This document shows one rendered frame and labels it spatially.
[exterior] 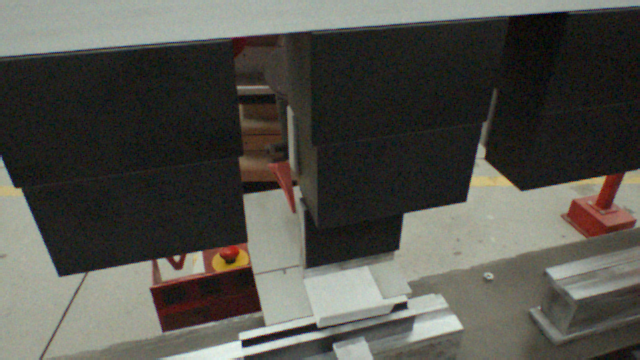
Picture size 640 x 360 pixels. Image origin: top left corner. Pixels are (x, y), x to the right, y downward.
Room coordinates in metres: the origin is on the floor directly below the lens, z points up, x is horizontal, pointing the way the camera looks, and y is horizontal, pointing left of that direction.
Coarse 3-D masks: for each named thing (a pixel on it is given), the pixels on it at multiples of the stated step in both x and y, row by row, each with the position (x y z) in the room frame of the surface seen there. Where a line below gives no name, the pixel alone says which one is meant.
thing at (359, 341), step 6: (336, 342) 0.32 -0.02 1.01; (342, 342) 0.32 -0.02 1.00; (348, 342) 0.32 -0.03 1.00; (354, 342) 0.32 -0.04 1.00; (360, 342) 0.32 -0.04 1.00; (366, 342) 0.32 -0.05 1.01; (336, 348) 0.31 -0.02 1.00; (342, 348) 0.31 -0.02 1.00; (348, 348) 0.31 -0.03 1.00; (354, 348) 0.31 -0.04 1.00; (360, 348) 0.31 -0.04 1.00; (366, 348) 0.31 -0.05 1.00; (336, 354) 0.30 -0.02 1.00; (342, 354) 0.30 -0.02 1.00; (348, 354) 0.30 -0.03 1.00; (354, 354) 0.30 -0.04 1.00; (360, 354) 0.30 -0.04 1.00; (366, 354) 0.30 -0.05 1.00
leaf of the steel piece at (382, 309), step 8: (384, 304) 0.35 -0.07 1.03; (392, 304) 0.35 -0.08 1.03; (344, 312) 0.34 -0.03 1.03; (352, 312) 0.34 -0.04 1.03; (360, 312) 0.34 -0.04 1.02; (368, 312) 0.35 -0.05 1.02; (376, 312) 0.35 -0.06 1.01; (384, 312) 0.35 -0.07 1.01; (320, 320) 0.33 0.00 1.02; (328, 320) 0.33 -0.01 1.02; (336, 320) 0.34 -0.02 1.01; (344, 320) 0.34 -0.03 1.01; (352, 320) 0.35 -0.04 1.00
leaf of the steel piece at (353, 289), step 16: (336, 272) 0.42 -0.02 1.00; (352, 272) 0.42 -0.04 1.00; (368, 272) 0.42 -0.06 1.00; (320, 288) 0.40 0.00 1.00; (336, 288) 0.40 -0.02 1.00; (352, 288) 0.40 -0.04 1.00; (368, 288) 0.40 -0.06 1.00; (320, 304) 0.37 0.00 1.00; (336, 304) 0.37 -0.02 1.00; (352, 304) 0.37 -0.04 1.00; (368, 304) 0.37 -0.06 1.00
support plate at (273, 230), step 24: (264, 192) 0.60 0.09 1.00; (264, 216) 0.54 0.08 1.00; (288, 216) 0.54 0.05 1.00; (264, 240) 0.49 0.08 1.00; (288, 240) 0.49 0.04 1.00; (264, 264) 0.44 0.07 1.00; (288, 264) 0.44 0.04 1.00; (384, 264) 0.44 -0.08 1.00; (264, 288) 0.40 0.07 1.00; (288, 288) 0.40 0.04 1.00; (384, 288) 0.40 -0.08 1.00; (408, 288) 0.40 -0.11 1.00; (264, 312) 0.36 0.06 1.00; (288, 312) 0.36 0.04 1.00; (312, 312) 0.36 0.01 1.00
